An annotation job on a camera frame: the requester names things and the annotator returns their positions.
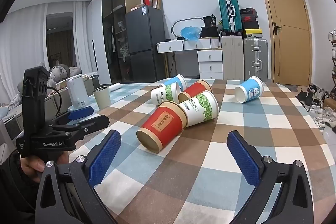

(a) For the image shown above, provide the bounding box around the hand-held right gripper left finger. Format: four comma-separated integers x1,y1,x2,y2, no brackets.
35,130,122,224

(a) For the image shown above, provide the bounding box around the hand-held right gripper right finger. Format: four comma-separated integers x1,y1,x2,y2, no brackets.
226,130,309,224

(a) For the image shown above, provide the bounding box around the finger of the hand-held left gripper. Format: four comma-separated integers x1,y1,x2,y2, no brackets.
54,106,94,122
77,115,110,135

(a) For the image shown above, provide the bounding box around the red paper cup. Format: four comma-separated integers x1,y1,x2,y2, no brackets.
136,101,188,153
178,80,213,104

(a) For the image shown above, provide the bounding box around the person's left forearm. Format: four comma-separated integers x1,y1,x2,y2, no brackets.
0,151,40,224

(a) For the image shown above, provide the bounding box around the white green leaf paper cup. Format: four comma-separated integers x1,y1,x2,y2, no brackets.
180,90,220,128
151,82,182,107

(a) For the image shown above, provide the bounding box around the blue paper cup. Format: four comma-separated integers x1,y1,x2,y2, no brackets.
163,74,187,93
234,76,264,104

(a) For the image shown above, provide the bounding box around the person's left hand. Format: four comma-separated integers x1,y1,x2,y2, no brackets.
21,157,46,183

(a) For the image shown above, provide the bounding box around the white electric kettle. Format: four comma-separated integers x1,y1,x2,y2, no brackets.
66,76,90,109

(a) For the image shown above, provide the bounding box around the pale green tumbler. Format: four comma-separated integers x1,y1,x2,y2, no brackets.
93,86,111,110

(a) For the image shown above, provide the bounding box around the checkered tablecloth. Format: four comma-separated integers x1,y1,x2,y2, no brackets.
67,79,332,224

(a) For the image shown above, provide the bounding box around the white paper roll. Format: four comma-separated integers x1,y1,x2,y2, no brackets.
108,82,123,93

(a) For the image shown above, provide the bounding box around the grey jacket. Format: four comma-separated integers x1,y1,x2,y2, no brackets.
48,64,82,83

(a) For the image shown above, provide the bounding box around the white sheer curtain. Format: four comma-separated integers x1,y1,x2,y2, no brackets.
0,1,92,109

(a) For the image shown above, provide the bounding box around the white wardrobe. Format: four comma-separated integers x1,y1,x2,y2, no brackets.
87,0,112,85

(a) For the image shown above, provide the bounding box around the dark grey refrigerator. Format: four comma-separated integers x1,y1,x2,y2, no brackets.
125,5,166,83

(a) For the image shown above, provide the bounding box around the dark glass door cabinet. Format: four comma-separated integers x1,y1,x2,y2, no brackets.
101,0,141,83

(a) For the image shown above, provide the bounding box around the pile of shoes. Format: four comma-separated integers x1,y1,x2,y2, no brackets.
295,83,336,135

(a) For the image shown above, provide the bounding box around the white drawer unit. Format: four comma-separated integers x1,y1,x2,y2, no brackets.
197,49,223,80

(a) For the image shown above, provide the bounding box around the beige suitcase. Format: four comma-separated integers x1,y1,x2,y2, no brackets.
221,35,245,80

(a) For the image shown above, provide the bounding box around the silver suitcase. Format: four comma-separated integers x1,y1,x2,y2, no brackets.
243,38,269,81

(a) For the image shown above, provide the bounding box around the white dressing table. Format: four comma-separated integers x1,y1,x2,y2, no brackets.
156,37,221,77

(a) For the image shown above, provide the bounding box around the blue plastic bag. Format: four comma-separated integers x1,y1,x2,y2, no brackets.
181,26,202,41

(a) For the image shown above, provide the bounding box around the oval mirror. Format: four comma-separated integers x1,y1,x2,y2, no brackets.
171,17,205,39

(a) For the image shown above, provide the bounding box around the black bag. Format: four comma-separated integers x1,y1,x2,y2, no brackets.
201,15,220,38

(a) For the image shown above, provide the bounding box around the stack of shoe boxes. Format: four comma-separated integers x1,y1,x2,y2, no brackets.
239,8,263,39

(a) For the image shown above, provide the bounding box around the wooden door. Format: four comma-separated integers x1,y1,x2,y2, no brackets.
255,0,313,87

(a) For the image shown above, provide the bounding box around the shoe rack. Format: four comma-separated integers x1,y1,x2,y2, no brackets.
328,28,336,84

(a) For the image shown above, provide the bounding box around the teal suitcase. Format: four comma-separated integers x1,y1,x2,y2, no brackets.
217,0,243,36

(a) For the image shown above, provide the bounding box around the black cable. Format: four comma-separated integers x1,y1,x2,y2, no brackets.
47,86,63,115

